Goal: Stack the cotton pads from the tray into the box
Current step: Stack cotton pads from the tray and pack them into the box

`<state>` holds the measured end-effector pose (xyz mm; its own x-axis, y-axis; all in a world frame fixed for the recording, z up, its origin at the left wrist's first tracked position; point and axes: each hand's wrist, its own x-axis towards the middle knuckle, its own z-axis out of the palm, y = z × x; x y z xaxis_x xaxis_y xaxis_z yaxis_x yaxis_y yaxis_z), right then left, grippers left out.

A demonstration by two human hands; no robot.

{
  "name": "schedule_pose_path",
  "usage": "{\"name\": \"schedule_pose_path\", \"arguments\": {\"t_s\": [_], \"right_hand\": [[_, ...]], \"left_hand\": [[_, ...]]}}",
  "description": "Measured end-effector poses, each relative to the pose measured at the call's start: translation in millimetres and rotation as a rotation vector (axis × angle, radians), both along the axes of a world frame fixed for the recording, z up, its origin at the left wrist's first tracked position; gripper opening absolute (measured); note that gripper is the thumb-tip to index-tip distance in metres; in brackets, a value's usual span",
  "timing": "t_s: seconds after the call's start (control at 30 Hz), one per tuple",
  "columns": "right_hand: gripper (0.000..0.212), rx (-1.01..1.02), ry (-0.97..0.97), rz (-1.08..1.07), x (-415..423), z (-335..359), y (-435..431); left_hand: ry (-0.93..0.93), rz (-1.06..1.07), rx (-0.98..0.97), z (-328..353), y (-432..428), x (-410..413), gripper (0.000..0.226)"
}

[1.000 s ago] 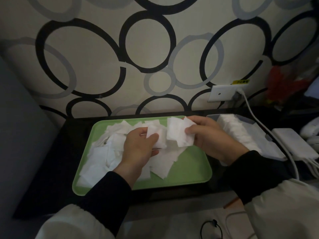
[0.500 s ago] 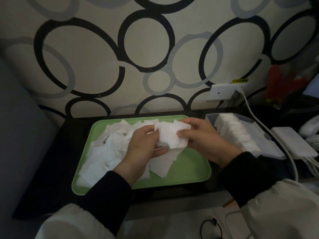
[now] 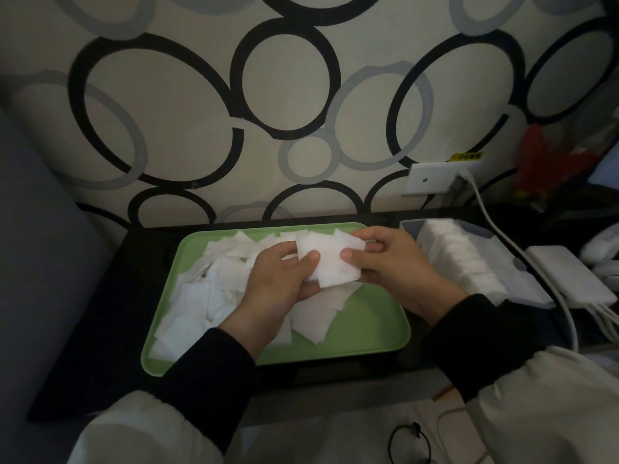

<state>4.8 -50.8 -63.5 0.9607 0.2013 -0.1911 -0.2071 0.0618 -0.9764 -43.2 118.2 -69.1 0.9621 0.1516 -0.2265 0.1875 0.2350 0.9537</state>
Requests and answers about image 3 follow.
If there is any person's right hand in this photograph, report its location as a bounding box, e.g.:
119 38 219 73
340 226 470 327

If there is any person's left hand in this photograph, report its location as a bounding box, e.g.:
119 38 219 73
218 241 321 362

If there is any clear plastic box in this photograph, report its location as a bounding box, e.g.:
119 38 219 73
398 218 509 307

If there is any green plastic tray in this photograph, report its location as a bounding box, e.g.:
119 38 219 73
140 222 412 378

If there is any pile of white cotton pads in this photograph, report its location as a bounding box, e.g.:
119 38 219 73
148 229 361 361

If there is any person's right forearm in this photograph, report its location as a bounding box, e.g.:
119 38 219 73
423 293 619 464

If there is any person's left forearm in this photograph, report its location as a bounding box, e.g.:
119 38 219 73
67 327 257 464

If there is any white power bank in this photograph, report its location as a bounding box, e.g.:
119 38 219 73
524 245 618 307

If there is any red decoration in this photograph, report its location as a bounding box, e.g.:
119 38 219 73
513 124 600 198

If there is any white neck fan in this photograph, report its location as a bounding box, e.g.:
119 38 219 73
578 224 619 291

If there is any blue curtain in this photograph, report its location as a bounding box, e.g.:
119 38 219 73
587 142 619 187

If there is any grey upholstered sofa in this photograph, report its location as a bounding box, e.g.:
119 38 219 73
0 106 115 464

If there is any white wall socket plate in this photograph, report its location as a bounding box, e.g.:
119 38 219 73
402 162 482 197

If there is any thin white cable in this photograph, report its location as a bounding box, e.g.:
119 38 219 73
435 405 467 459

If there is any black hair tie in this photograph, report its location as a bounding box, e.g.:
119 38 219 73
388 422 431 464

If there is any white charger cable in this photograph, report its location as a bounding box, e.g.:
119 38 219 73
457 171 580 353

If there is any white looped cable bundle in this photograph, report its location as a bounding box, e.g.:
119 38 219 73
587 304 619 342

